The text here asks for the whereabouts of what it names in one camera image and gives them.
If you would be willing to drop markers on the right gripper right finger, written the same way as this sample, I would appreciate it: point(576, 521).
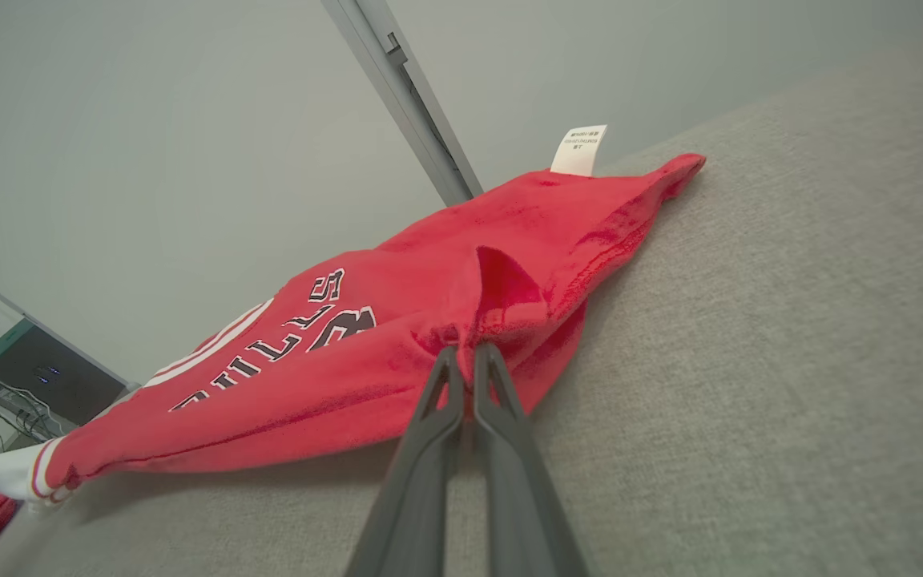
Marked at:
point(517, 497)

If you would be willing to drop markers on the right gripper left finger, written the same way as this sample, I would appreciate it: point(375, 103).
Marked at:
point(421, 481)

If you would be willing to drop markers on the red Bulls jersey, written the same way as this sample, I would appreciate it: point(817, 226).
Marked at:
point(397, 320)

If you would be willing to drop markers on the dark grey electronic box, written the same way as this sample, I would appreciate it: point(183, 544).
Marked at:
point(53, 385)

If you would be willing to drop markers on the grey partition post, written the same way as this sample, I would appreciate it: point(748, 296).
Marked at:
point(381, 20)
point(349, 24)

